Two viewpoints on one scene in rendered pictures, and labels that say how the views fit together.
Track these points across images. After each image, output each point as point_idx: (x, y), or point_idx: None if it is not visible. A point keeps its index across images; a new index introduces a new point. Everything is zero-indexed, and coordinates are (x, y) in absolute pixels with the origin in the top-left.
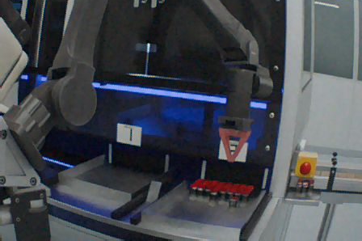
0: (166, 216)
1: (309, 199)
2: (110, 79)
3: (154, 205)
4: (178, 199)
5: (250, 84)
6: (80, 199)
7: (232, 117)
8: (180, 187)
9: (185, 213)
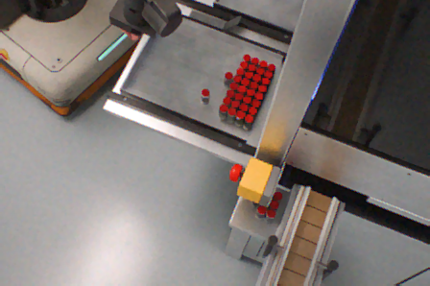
0: (185, 39)
1: (241, 209)
2: None
3: (190, 23)
4: (242, 52)
5: (128, 0)
6: None
7: (118, 5)
8: (260, 50)
9: (195, 56)
